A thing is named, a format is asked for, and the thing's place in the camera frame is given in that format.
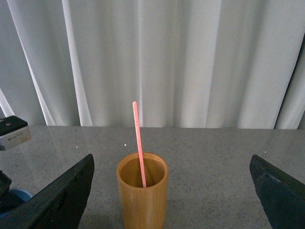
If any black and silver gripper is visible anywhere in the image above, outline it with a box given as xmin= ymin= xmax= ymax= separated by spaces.
xmin=0 ymin=115 xmax=31 ymax=151

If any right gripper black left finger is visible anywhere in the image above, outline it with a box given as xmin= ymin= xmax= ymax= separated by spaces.
xmin=0 ymin=154 xmax=94 ymax=229

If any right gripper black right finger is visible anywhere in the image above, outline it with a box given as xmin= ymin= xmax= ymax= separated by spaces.
xmin=249 ymin=155 xmax=305 ymax=229

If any white pleated curtain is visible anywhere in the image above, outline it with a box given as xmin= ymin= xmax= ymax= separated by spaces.
xmin=0 ymin=0 xmax=305 ymax=129

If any pink chopstick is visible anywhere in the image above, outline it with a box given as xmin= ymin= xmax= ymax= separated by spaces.
xmin=132 ymin=101 xmax=147 ymax=188

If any bamboo chopstick holder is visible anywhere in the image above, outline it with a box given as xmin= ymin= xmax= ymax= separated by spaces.
xmin=116 ymin=152 xmax=169 ymax=229

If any light blue plastic cup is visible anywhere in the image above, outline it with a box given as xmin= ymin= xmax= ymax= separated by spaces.
xmin=0 ymin=188 xmax=33 ymax=218

